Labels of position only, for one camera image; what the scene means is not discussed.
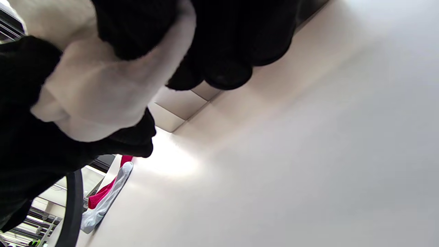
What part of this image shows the person's right hand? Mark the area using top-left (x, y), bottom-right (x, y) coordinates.
top-left (0, 36), bottom-right (157, 234)

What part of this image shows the person's left hand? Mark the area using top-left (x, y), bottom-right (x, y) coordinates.
top-left (91, 0), bottom-right (303, 91)

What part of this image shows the grey hand controller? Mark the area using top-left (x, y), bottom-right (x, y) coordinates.
top-left (55, 169), bottom-right (85, 247)

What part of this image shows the red sock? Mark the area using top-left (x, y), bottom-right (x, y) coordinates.
top-left (88, 155), bottom-right (133, 210)

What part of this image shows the white sock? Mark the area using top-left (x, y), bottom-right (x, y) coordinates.
top-left (7, 0), bottom-right (198, 143)

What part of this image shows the light blue sock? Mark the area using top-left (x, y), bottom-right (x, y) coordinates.
top-left (81, 161), bottom-right (134, 234)

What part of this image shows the black window frame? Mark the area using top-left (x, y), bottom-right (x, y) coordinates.
top-left (0, 3), bottom-right (27, 42)

